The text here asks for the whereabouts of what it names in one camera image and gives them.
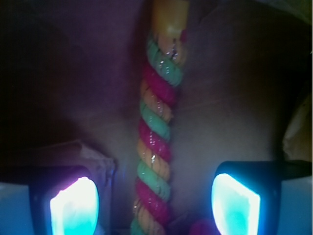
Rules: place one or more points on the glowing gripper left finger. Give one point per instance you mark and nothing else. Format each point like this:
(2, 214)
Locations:
(64, 201)

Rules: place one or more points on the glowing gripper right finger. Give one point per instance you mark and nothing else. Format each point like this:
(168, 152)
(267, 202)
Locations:
(245, 197)

